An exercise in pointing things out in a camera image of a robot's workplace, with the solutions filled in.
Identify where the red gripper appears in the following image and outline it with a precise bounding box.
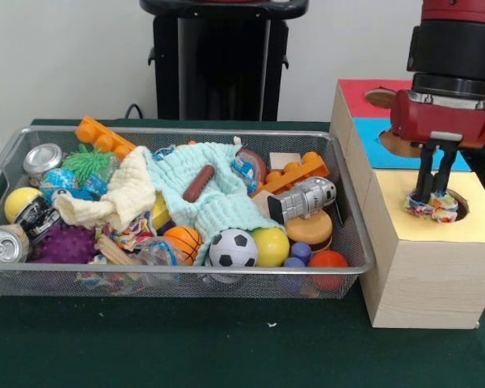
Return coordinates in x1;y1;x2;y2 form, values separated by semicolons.
390;89;485;202

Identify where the colourful patterned cloth scrunchie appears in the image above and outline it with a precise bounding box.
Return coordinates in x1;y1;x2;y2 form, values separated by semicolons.
402;192;460;224

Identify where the wooden box with three holes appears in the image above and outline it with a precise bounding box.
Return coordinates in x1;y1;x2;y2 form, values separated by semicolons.
329;78;485;331

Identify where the silver mesh bin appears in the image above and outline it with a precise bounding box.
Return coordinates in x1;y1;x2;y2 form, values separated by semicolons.
0;124;376;300

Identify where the silver toy robot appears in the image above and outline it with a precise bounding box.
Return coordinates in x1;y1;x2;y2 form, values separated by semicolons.
266;176;337;224

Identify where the red ball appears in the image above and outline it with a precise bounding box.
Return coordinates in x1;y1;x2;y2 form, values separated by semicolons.
308;249;349;290

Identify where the yellow ball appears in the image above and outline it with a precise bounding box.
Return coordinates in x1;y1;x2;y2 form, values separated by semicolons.
251;226;291;267

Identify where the mint green cloth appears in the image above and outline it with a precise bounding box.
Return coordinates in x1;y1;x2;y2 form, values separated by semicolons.
145;141;286;266

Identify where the black and white soccer ball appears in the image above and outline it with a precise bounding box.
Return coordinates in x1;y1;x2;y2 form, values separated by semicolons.
209;228;259;268

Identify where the brown toy sausage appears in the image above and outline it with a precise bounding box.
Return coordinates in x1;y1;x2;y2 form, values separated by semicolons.
181;164;216;203

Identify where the small orange basketball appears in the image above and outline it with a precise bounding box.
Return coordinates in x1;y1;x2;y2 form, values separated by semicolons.
162;225;205;266

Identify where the dark green table cloth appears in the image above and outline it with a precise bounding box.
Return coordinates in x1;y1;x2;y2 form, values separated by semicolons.
0;117;485;388

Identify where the cream cloth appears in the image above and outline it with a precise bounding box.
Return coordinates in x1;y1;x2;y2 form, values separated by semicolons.
54;145;158;234

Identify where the long orange toy brick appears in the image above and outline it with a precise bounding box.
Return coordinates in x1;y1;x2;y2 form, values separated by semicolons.
74;116;137;159

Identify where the purple spiky ball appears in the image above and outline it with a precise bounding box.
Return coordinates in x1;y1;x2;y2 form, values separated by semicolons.
32;223;99;264

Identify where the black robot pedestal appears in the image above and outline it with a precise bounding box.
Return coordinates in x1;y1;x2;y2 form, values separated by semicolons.
139;0;310;121

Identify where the black cable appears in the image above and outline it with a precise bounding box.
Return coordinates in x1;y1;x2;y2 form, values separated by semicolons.
124;103;147;120

